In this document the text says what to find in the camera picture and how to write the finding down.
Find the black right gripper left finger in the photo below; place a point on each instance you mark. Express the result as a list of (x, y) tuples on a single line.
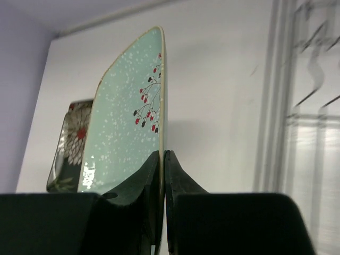
[(124, 220)]

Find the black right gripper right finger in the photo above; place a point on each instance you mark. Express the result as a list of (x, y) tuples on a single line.
[(199, 222)]

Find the pale green plate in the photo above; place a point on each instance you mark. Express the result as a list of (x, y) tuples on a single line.
[(128, 120)]

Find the wire dish rack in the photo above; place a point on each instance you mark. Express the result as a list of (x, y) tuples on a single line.
[(313, 62)]

